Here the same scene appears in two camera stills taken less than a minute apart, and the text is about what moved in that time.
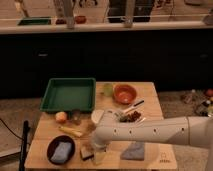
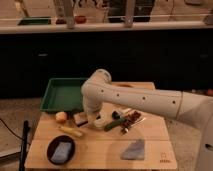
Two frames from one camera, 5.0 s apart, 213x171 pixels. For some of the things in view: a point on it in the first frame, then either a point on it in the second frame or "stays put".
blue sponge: x=61 y=152 stays put
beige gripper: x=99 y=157 to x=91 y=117
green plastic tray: x=67 y=94 stays put
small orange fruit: x=61 y=116 stays put
